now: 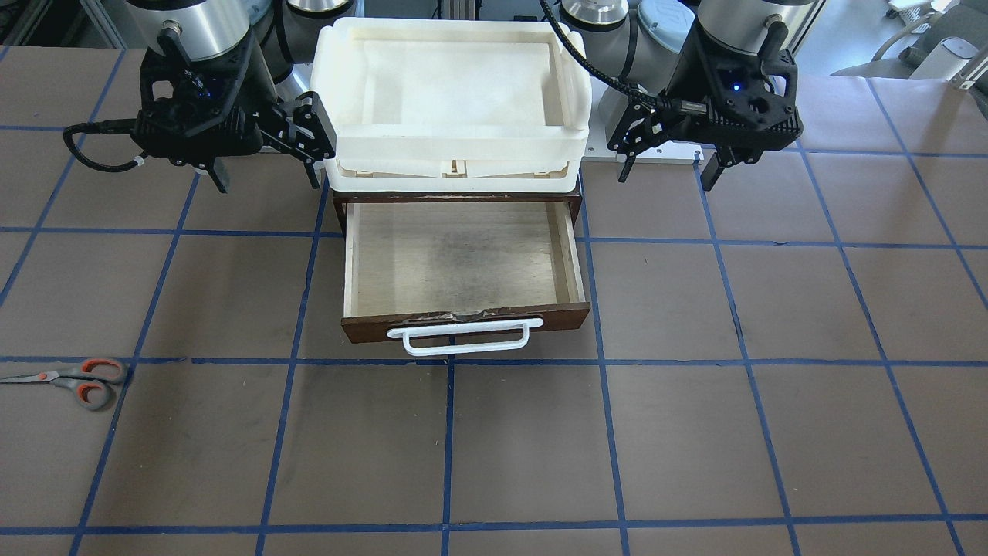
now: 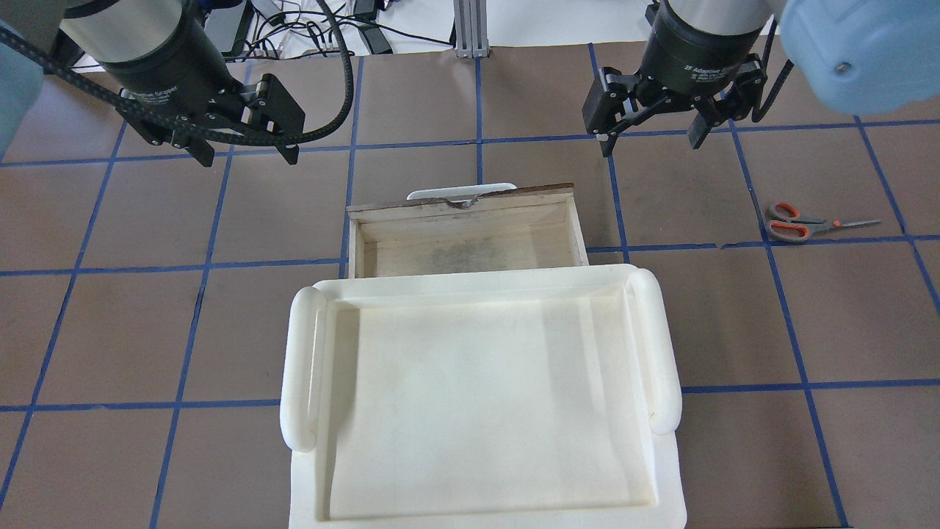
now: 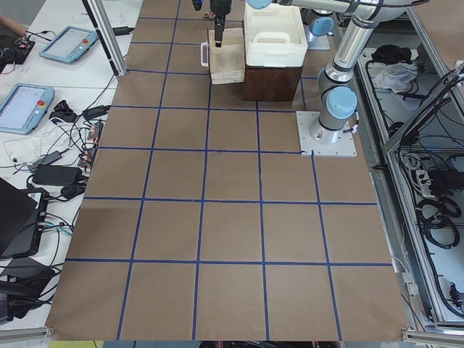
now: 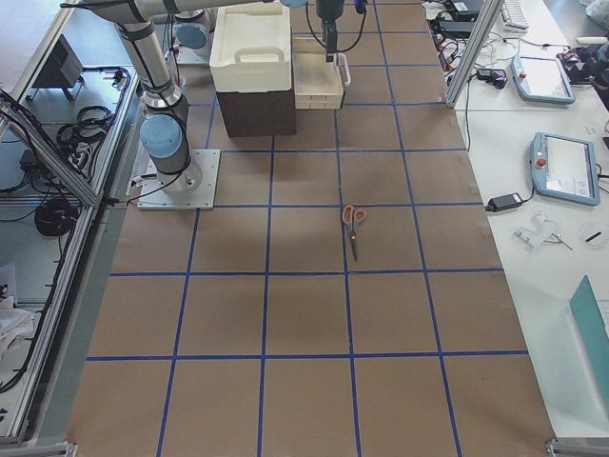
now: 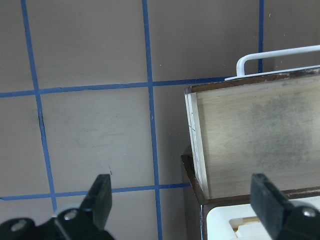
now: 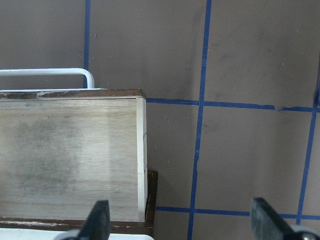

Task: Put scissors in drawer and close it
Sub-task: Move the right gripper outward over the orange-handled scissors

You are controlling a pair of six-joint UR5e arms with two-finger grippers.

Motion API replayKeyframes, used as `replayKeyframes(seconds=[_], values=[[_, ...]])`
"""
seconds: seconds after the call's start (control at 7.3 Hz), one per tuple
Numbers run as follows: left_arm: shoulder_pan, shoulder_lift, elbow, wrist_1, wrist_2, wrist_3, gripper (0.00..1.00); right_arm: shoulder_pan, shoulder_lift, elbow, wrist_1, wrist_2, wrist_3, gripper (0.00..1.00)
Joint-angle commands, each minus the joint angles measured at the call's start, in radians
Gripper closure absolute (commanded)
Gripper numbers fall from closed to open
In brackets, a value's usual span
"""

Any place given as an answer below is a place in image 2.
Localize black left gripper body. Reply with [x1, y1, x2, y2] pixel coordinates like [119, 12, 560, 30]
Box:
[103, 19, 252, 133]

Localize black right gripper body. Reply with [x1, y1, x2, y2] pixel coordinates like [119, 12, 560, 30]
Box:
[635, 1, 768, 100]

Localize orange grey handled scissors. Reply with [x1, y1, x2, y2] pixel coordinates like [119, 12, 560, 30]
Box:
[765, 201, 882, 243]

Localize wooden drawer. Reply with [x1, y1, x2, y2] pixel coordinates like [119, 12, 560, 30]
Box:
[347, 183, 589, 278]

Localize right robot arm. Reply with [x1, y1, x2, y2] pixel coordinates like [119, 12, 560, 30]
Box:
[582, 1, 939, 157]

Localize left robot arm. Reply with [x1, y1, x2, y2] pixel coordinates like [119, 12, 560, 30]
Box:
[2, 1, 306, 167]

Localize black power adapter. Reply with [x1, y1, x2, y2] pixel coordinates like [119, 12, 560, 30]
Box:
[350, 0, 394, 56]

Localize white plastic tray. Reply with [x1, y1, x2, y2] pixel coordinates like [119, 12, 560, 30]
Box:
[280, 264, 687, 528]

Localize white drawer handle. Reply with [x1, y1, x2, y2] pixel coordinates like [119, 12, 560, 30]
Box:
[406, 183, 517, 200]

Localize aluminium frame post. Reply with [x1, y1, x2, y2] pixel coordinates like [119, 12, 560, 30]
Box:
[453, 0, 491, 58]

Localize black braided cable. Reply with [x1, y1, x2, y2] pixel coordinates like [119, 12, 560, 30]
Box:
[0, 0, 355, 145]

